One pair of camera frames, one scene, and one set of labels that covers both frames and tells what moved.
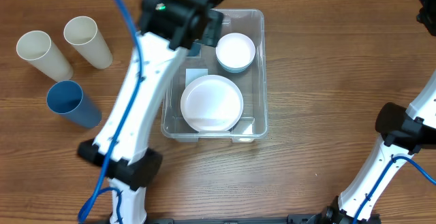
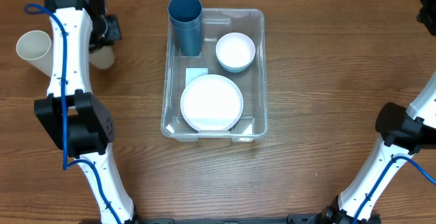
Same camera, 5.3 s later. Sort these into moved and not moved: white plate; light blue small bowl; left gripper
Moved: left gripper
Not moved: white plate; light blue small bowl
